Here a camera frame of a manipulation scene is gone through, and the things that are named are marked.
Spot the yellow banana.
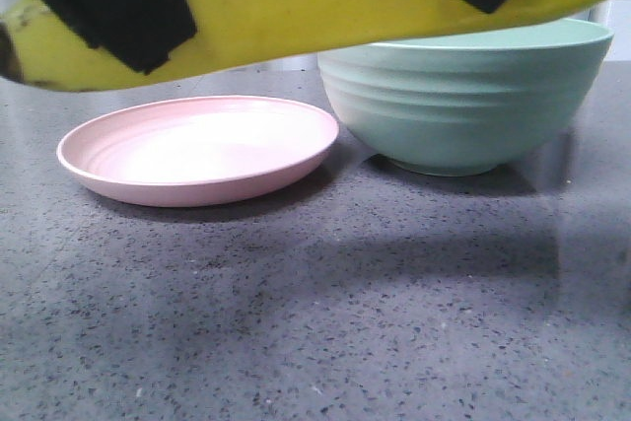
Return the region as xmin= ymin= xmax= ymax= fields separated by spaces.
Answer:
xmin=1 ymin=0 xmax=602 ymax=92

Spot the green ribbed bowl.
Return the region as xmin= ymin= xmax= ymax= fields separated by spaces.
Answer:
xmin=317 ymin=19 xmax=613 ymax=176

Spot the pink plate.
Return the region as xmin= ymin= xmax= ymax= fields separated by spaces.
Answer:
xmin=56 ymin=96 xmax=339 ymax=207

